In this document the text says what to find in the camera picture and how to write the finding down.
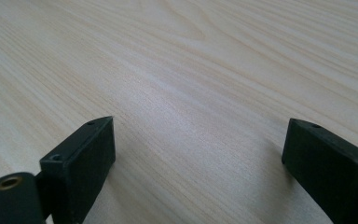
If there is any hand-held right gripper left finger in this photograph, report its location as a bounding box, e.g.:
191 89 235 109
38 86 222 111
39 116 117 224

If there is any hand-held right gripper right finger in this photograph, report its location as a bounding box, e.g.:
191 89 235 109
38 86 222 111
282 118 358 224

